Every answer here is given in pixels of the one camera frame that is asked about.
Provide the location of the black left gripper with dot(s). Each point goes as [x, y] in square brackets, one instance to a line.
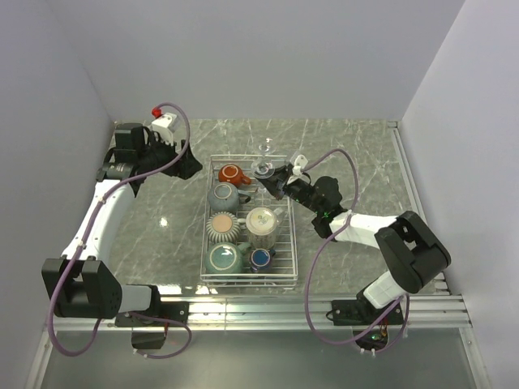
[186, 164]

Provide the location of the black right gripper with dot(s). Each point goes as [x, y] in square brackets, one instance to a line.
[276, 183]

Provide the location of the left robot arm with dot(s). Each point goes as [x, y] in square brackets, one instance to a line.
[79, 282]

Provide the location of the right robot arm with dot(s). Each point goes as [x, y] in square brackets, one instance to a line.
[413, 254]

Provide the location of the orange ceramic mug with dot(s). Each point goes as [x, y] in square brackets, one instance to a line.
[233, 174]

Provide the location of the floral white ceramic mug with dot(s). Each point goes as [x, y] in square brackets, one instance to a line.
[263, 225]

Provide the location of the pale blue ceramic mug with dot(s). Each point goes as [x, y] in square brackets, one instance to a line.
[225, 197]

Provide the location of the ribbed striped ceramic cup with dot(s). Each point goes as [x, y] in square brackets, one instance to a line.
[224, 227]

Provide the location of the small dark blue mug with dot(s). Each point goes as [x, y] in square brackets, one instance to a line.
[261, 260]

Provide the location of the teal glazed ceramic mug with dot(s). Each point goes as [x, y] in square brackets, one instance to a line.
[226, 258]

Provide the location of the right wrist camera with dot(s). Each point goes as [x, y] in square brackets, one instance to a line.
[298, 162]

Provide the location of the white wire dish rack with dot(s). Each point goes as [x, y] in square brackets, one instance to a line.
[284, 271]

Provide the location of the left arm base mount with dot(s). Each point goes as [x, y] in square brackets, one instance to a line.
[149, 331]

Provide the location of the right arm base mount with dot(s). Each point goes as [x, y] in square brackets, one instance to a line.
[359, 313]

